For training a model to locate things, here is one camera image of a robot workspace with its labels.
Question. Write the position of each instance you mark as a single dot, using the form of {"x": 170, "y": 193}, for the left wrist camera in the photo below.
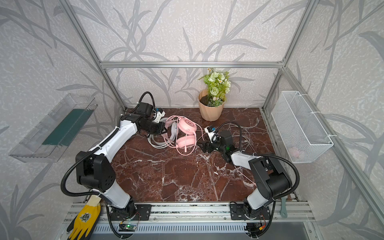
{"x": 160, "y": 113}

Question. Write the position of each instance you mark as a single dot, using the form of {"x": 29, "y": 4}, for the green artificial plant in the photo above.
{"x": 218, "y": 85}

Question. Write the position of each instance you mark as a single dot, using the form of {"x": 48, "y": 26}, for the pink headphones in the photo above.
{"x": 185, "y": 135}

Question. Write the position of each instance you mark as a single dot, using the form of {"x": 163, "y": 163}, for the white headphones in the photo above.
{"x": 159, "y": 139}

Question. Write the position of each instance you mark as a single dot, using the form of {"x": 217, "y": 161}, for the yellow black work glove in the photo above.
{"x": 83, "y": 225}

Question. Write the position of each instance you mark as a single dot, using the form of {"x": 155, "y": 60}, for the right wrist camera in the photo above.
{"x": 211, "y": 132}

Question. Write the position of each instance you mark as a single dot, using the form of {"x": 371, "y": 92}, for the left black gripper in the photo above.
{"x": 160, "y": 127}

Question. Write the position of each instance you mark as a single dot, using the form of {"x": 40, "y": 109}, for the clear plastic wall tray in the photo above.
{"x": 47, "y": 142}

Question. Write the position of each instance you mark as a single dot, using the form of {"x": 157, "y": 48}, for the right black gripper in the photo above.
{"x": 210, "y": 146}

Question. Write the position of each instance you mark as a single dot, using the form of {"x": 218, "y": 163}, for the pink object in basket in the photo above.
{"x": 295, "y": 153}

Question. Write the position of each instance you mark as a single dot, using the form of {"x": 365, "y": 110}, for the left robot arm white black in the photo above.
{"x": 94, "y": 168}

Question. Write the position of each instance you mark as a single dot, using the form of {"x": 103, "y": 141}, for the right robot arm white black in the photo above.
{"x": 275, "y": 177}

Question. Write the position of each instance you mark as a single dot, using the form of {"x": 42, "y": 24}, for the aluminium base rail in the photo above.
{"x": 212, "y": 212}

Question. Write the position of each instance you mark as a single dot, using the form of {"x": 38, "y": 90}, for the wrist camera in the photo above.
{"x": 160, "y": 113}
{"x": 211, "y": 132}

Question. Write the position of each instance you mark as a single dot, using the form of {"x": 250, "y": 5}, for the white wire mesh basket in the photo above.
{"x": 299, "y": 127}

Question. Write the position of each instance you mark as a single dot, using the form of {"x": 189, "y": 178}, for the beige flower pot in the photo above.
{"x": 210, "y": 114}

